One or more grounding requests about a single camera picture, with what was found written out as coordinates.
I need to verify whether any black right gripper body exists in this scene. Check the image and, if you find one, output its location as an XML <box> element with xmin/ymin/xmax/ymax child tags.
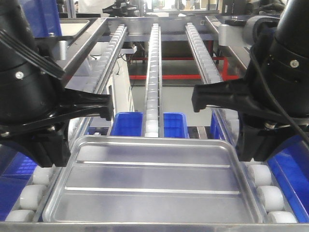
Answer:
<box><xmin>239</xmin><ymin>38</ymin><xmax>309</xmax><ymax>141</ymax></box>

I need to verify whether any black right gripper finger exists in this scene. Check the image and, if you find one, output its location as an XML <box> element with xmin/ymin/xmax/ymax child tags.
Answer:
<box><xmin>236</xmin><ymin>116</ymin><xmax>296</xmax><ymax>161</ymax></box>
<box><xmin>192</xmin><ymin>79</ymin><xmax>249</xmax><ymax>113</ymax></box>

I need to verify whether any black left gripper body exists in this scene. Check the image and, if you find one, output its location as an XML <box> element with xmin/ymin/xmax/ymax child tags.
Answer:
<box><xmin>0</xmin><ymin>55</ymin><xmax>69</xmax><ymax>144</ymax></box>

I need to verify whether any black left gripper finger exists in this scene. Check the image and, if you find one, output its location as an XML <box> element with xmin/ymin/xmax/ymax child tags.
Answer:
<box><xmin>60</xmin><ymin>88</ymin><xmax>113</xmax><ymax>125</ymax></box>
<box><xmin>16</xmin><ymin>123</ymin><xmax>71</xmax><ymax>168</ymax></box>

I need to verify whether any silver ribbed metal tray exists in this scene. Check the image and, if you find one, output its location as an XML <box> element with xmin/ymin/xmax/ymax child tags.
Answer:
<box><xmin>42</xmin><ymin>136</ymin><xmax>263</xmax><ymax>224</ymax></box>

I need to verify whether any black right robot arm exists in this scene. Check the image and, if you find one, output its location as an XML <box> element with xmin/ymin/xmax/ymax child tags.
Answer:
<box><xmin>192</xmin><ymin>0</ymin><xmax>309</xmax><ymax>161</ymax></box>

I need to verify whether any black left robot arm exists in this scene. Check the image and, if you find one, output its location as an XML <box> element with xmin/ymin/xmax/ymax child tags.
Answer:
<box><xmin>0</xmin><ymin>0</ymin><xmax>113</xmax><ymax>167</ymax></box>

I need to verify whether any grey tray far left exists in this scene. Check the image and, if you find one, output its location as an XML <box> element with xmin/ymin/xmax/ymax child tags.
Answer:
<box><xmin>59</xmin><ymin>18</ymin><xmax>90</xmax><ymax>40</ymax></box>

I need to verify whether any blue bin lower right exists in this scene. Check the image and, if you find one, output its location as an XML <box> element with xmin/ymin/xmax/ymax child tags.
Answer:
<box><xmin>210</xmin><ymin>109</ymin><xmax>309</xmax><ymax>223</ymax></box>

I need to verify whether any blue bin lower left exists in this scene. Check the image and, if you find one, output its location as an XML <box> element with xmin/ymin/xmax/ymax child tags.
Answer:
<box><xmin>0</xmin><ymin>145</ymin><xmax>37</xmax><ymax>221</ymax></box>

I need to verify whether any blue bin below centre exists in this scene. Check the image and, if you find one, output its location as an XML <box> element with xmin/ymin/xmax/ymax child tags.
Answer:
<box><xmin>110</xmin><ymin>112</ymin><xmax>189</xmax><ymax>138</ymax></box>

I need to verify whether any left white roller track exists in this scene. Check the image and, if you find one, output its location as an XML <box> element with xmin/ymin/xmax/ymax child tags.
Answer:
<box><xmin>4</xmin><ymin>24</ymin><xmax>128</xmax><ymax>222</ymax></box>

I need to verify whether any white roller track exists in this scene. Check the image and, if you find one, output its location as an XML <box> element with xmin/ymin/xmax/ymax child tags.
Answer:
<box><xmin>4</xmin><ymin>24</ymin><xmax>128</xmax><ymax>222</ymax></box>
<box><xmin>185</xmin><ymin>23</ymin><xmax>299</xmax><ymax>223</ymax></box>
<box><xmin>142</xmin><ymin>23</ymin><xmax>164</xmax><ymax>138</ymax></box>

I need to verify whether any right white roller track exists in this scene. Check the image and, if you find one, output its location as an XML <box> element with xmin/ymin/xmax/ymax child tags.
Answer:
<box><xmin>185</xmin><ymin>23</ymin><xmax>299</xmax><ymax>223</ymax></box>

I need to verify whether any centre white roller track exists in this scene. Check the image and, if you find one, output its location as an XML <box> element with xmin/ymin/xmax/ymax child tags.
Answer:
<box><xmin>142</xmin><ymin>23</ymin><xmax>164</xmax><ymax>138</ymax></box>

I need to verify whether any red metal cart frame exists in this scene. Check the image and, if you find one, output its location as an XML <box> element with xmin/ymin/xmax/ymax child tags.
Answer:
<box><xmin>128</xmin><ymin>41</ymin><xmax>239</xmax><ymax>85</ymax></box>

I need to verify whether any steel left divider rail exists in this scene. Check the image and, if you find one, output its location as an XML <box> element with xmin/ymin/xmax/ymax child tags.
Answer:
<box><xmin>56</xmin><ymin>18</ymin><xmax>107</xmax><ymax>86</ymax></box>

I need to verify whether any steel divider rail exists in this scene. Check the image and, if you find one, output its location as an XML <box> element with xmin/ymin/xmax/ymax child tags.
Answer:
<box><xmin>56</xmin><ymin>18</ymin><xmax>107</xmax><ymax>86</ymax></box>
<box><xmin>205</xmin><ymin>15</ymin><xmax>251</xmax><ymax>73</ymax></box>

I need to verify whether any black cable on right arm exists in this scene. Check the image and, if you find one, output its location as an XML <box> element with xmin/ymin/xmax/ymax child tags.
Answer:
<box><xmin>248</xmin><ymin>19</ymin><xmax>309</xmax><ymax>145</ymax></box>

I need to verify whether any steel right divider rail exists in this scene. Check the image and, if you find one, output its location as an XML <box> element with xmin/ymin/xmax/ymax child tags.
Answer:
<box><xmin>205</xmin><ymin>15</ymin><xmax>251</xmax><ymax>73</ymax></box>

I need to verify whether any steel front shelf rail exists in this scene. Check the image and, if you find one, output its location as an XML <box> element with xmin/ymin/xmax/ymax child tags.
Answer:
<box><xmin>0</xmin><ymin>222</ymin><xmax>309</xmax><ymax>232</ymax></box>

